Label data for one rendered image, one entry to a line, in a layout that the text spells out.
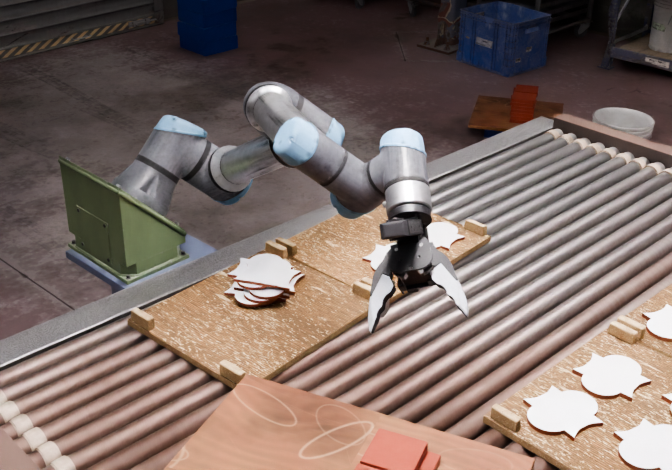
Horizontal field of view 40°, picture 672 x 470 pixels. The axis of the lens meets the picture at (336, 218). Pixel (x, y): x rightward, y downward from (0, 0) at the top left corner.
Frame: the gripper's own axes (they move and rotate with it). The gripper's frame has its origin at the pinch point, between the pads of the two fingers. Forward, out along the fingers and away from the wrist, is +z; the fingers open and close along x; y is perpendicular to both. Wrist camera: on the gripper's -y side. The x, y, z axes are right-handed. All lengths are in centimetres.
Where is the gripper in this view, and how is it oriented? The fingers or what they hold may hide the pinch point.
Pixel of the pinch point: (417, 324)
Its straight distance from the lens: 140.5
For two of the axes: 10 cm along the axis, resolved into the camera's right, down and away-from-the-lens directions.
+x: -9.5, 2.0, 2.6
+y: 3.2, 4.5, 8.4
